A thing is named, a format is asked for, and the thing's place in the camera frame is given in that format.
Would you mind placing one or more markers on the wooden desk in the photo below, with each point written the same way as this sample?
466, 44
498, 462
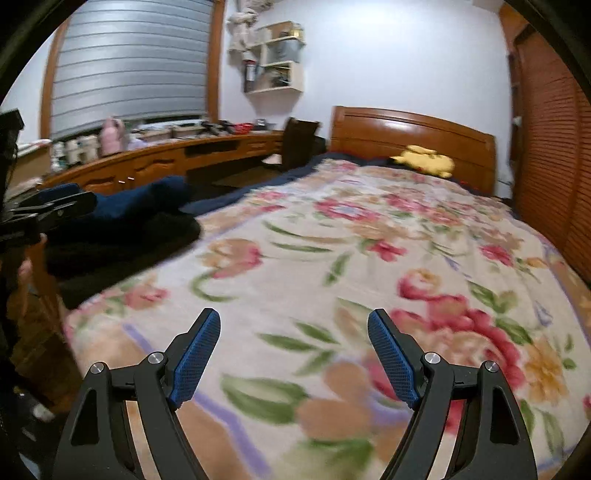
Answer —
152, 164

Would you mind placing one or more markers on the dark wooden chair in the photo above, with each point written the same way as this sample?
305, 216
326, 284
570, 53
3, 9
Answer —
300, 143

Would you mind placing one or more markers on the white wall shelf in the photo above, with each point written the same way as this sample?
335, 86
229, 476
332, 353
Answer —
295, 76

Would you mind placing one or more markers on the grey paper bag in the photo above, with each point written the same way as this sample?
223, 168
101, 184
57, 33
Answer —
290, 48

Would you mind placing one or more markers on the grey window blind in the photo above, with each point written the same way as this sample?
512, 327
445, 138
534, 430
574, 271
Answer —
129, 64

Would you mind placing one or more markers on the yellow plush toy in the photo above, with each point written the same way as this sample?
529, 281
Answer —
425, 161

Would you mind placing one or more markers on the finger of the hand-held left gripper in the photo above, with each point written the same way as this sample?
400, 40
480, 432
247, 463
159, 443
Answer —
69, 205
57, 190

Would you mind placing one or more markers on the black tool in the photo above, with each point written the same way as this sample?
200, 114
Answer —
217, 128

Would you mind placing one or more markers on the wooden louvered wardrobe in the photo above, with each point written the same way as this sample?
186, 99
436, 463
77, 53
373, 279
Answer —
554, 138

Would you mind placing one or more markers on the floral blanket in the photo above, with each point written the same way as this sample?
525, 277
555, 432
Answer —
369, 230

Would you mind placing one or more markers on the red basket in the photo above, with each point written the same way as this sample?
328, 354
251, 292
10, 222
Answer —
243, 128

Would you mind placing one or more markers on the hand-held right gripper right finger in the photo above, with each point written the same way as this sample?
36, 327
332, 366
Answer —
392, 360

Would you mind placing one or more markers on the navy blue suit jacket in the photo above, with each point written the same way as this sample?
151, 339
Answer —
138, 203

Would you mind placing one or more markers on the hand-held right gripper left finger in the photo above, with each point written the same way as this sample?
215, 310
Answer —
198, 360

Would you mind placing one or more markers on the black folded clothes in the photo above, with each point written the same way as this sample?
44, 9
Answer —
115, 258

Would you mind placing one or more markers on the person's left hand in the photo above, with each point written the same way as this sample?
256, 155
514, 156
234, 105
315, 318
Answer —
26, 272

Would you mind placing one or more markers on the pink container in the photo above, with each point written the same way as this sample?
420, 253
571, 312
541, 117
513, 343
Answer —
112, 136

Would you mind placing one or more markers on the white wrapped bouquet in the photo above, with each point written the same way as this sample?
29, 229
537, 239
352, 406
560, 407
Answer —
242, 23

